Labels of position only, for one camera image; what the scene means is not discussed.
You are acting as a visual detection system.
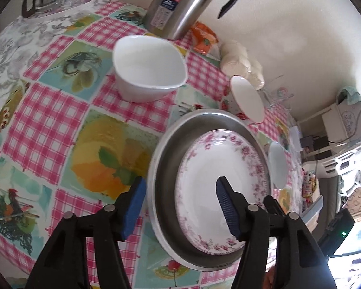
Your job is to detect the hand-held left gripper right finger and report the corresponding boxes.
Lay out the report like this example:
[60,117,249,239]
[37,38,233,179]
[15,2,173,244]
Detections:
[216,176,337,289]

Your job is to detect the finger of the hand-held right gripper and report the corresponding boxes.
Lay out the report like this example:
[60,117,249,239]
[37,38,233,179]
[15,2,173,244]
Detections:
[263,195,286,217]

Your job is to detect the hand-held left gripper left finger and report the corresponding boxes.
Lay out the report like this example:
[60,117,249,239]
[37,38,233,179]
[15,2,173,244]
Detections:
[24,176,147,289]

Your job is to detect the round floral rim plate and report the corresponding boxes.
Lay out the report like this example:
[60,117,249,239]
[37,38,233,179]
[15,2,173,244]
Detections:
[174,129,270,250]

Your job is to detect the stainless steel basin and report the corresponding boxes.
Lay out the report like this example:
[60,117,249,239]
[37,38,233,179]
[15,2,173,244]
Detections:
[147,108,273,271]

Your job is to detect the strawberry print bowl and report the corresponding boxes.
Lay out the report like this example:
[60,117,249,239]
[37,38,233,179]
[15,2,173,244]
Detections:
[221,75,264,124]

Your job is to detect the plain white bowl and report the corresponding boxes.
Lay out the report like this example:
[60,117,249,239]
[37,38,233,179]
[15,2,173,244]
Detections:
[112,35,187,103]

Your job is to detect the light blue bowl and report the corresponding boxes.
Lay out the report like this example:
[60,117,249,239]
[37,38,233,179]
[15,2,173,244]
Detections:
[268,141,287,190]

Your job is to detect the colourful wrapped snack packet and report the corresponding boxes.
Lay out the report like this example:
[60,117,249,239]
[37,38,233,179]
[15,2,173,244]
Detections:
[301,171,318,199]

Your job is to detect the white power strip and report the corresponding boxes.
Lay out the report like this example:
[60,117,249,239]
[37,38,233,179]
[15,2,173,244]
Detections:
[289,126,302,152]

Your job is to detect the white cutout chair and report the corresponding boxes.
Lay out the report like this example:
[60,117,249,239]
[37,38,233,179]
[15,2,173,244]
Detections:
[302,144,361,193]

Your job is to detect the clear glass mug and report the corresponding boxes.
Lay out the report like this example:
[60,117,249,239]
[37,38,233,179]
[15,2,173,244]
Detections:
[260,75,292,112]

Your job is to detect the pink checked plastic tablecloth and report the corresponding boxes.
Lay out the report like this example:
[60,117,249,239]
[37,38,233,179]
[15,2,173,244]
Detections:
[0,0,307,289]

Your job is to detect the bag of steamed buns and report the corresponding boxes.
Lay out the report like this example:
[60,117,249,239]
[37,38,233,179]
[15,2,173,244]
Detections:
[219,40,265,91]

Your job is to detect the orange snack packet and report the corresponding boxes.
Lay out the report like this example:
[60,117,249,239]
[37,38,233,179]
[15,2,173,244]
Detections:
[190,21,219,55]

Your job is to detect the grey floral tablecloth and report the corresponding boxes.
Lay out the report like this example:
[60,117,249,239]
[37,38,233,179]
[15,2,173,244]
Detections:
[0,9,88,109]

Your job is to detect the stainless steel thermos jug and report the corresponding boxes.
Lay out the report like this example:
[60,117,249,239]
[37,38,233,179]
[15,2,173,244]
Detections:
[143,0,244,40]

